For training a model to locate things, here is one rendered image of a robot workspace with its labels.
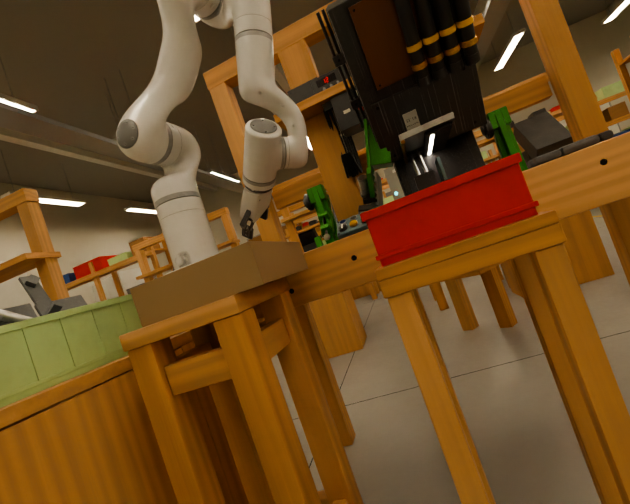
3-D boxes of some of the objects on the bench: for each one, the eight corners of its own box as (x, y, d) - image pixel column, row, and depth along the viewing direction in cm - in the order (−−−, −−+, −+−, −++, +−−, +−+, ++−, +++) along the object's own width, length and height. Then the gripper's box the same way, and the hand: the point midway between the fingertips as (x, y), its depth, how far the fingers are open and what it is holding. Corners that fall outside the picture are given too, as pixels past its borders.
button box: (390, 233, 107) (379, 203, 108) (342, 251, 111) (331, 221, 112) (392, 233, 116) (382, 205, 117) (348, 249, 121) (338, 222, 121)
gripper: (256, 204, 90) (252, 251, 102) (286, 168, 101) (279, 214, 114) (228, 192, 91) (228, 241, 103) (261, 158, 102) (257, 205, 115)
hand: (255, 224), depth 108 cm, fingers open, 8 cm apart
